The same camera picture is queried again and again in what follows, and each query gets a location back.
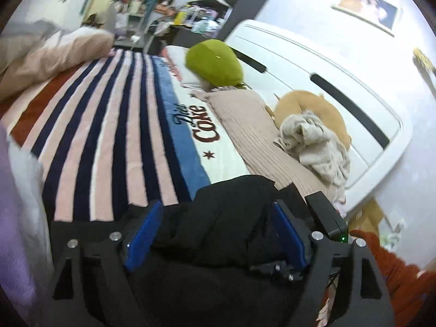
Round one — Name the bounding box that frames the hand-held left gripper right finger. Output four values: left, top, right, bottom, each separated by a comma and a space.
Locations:
271, 202, 396, 327

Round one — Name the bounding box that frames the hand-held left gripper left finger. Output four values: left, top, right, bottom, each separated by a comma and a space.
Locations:
50, 199, 164, 327

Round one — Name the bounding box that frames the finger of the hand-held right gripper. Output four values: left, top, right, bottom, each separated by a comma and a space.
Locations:
249, 261, 305, 282

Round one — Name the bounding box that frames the black jacket with yellow badge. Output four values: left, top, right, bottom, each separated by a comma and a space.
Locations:
128, 175, 324, 327

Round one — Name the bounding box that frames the person's right forearm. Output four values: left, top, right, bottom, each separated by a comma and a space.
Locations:
351, 230, 436, 318

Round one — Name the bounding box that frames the brown cardboard box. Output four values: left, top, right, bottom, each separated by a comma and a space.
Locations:
351, 199, 386, 233

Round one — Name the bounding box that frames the beige crumpled cloth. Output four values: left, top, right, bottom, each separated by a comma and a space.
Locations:
274, 111, 351, 188

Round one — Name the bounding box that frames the orange plush toy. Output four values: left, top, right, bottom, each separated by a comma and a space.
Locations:
272, 90, 353, 150

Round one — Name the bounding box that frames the striped printed blanket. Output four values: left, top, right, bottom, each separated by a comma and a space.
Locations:
0, 49, 253, 222

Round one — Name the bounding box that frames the pink ribbed pillow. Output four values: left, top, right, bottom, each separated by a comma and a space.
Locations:
204, 87, 338, 201

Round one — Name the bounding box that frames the purple cloth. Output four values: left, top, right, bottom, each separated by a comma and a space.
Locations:
0, 123, 52, 316

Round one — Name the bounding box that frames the white bed headboard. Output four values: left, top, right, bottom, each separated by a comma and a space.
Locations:
225, 19, 413, 191

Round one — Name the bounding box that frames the white pillow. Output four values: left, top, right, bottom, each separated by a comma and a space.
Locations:
164, 45, 205, 87

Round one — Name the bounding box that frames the green plush pillow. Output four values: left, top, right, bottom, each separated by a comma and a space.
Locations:
185, 39, 245, 87

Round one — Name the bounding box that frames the grey and pink duvet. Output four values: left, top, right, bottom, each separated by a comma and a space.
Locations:
0, 20, 114, 101

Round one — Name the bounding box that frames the yellow wall ornament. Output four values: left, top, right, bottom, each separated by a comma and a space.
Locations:
413, 48, 436, 76

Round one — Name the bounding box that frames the framed wall photo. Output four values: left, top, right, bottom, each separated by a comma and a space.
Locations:
331, 0, 403, 37

